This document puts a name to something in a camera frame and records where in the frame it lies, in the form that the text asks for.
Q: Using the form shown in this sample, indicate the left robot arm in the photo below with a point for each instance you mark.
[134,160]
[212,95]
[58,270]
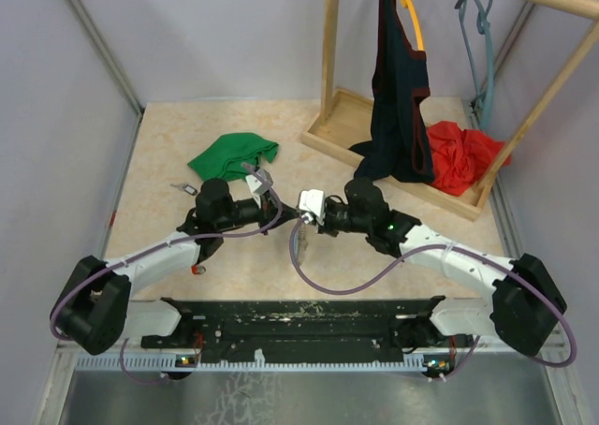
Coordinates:
[96,308]

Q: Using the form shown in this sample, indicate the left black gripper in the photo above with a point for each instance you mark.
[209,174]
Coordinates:
[268,211]

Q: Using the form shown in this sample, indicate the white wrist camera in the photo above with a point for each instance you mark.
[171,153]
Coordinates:
[258,182]
[311,206]

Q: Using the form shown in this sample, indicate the aluminium rail frame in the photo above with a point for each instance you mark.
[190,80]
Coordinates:
[128,356]

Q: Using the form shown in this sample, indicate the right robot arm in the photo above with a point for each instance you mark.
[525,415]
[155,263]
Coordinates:
[518,301]

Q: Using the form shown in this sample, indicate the dark navy garment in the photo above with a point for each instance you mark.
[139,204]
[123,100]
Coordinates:
[399,146]

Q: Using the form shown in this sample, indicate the green cloth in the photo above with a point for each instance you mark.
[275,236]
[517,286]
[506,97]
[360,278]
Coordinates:
[225,158]

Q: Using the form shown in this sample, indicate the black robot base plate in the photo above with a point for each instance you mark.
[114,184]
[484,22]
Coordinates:
[307,331]

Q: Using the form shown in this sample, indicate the red cloth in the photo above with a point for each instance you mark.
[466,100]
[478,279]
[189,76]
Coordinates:
[459,156]

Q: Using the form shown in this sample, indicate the yellow hanger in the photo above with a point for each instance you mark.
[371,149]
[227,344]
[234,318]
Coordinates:
[410,7]

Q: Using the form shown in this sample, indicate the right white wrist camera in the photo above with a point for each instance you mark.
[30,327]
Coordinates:
[311,206]

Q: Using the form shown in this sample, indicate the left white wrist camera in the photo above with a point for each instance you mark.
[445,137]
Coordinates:
[258,182]

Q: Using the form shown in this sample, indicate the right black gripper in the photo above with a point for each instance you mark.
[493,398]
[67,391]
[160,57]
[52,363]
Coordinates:
[325,228]

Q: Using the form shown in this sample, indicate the red key tag with key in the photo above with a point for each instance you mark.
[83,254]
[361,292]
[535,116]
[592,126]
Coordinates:
[198,269]

